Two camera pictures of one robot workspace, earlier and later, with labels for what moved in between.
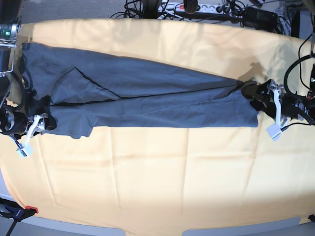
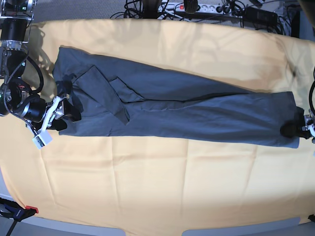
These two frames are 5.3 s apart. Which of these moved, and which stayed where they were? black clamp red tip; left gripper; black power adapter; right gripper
Moved: left gripper; right gripper
Stayed: black clamp red tip; black power adapter
